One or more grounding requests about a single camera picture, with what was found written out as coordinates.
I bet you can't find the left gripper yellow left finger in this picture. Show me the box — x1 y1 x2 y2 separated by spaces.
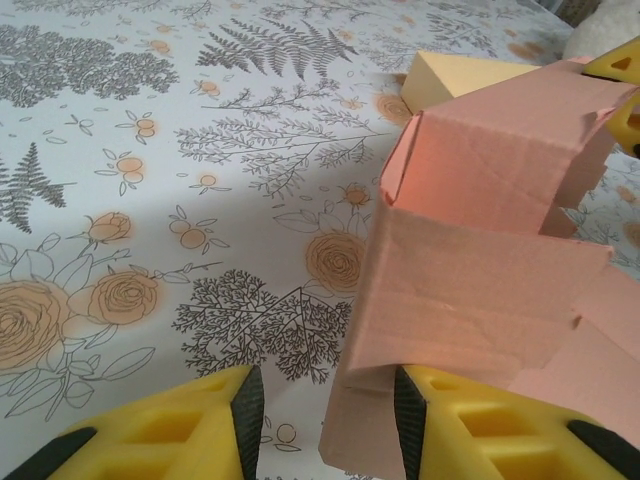
4 364 265 480

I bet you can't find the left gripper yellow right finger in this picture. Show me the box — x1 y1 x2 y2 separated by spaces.
393 363 640 480

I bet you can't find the pink paper box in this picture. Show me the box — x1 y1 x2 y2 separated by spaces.
318 54 640 480

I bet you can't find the floral patterned tablecloth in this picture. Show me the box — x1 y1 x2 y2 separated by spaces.
0 0 640 480

